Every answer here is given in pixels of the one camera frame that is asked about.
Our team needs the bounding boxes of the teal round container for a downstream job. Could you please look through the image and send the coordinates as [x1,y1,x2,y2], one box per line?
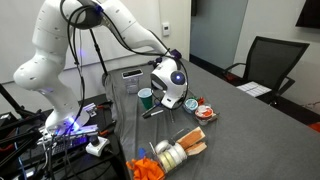
[184,97,200,114]

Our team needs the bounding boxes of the red and white round container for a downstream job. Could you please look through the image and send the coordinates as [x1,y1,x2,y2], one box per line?
[194,104,214,126]

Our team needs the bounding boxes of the yellowish tape roll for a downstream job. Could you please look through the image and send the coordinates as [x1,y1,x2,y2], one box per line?
[164,149,178,168]
[157,151,173,173]

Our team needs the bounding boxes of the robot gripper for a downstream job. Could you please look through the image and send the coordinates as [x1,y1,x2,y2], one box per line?
[165,103,178,124]

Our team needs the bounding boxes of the black tripod pole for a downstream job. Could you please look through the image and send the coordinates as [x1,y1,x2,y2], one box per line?
[89,29,110,76]

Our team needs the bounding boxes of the clear plastic organizer tray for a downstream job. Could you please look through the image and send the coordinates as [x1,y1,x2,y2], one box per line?
[148,126,209,175]

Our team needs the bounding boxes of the red object on floor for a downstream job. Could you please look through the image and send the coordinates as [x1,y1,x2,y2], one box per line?
[307,122,320,133]

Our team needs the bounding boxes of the black wall television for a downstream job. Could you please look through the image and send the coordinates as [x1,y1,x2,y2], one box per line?
[295,0,320,29]

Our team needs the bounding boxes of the green plastic cup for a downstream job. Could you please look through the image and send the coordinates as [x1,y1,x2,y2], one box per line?
[137,87,155,111]

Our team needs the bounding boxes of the wooden block with orange strip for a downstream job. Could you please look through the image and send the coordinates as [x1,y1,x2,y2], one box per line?
[184,141,208,157]
[176,126,207,150]

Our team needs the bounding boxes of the purple folded umbrella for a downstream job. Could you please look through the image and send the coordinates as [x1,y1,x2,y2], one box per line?
[170,49,183,60]

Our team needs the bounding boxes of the black robot cart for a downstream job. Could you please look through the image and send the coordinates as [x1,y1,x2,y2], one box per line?
[0,93,129,180]

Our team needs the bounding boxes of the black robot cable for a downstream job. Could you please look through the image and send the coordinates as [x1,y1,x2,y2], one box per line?
[59,0,190,134]

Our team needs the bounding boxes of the white ribbon spool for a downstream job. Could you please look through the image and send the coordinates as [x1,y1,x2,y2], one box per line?
[154,139,173,155]

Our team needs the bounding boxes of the clear flat plastic tray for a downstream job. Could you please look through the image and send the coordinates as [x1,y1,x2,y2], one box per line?
[173,96,220,127]

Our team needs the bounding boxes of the orange cloth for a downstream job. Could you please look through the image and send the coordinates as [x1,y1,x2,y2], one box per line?
[125,157,167,180]

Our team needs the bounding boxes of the clear plastic box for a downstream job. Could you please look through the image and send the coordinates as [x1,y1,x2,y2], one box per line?
[121,68,144,95]

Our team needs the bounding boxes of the black spring clamp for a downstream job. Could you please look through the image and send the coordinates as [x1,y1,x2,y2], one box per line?
[99,126,117,138]
[96,101,115,111]

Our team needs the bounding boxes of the black cap white pen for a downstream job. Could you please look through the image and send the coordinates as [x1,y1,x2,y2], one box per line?
[143,109,165,120]

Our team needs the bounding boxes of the white paper sheet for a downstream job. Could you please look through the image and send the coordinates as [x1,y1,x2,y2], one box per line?
[235,81,273,98]

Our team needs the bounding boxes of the grey tablecloth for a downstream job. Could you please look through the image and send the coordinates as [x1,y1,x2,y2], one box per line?
[101,58,320,180]

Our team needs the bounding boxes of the black tripod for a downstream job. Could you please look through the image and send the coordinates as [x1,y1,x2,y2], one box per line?
[0,83,46,168]

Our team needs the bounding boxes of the white wall thermostat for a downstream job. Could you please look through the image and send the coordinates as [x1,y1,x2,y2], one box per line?
[161,21,171,37]

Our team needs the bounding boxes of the white tape roll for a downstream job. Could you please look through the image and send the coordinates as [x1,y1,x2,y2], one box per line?
[169,145,184,164]
[174,142,188,160]

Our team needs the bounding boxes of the black mesh office chair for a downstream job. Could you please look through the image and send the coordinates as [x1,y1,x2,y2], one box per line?
[222,35,311,106]

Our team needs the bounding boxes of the blue cap silver marker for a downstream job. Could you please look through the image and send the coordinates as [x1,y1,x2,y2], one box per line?
[141,102,163,119]

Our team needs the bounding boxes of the white emergency stop box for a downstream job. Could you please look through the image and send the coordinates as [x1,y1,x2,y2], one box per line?
[85,134,111,158]

